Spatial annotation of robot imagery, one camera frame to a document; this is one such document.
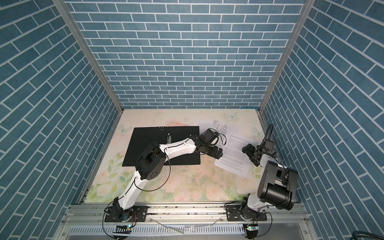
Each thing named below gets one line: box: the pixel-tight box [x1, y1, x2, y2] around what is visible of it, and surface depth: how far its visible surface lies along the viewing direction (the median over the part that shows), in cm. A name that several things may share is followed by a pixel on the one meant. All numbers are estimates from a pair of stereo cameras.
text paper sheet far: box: [198, 122, 213, 135], surface depth 114 cm
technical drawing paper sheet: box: [211, 120, 238, 151], surface depth 114 cm
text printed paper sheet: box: [214, 134, 251, 178], surface depth 96 cm
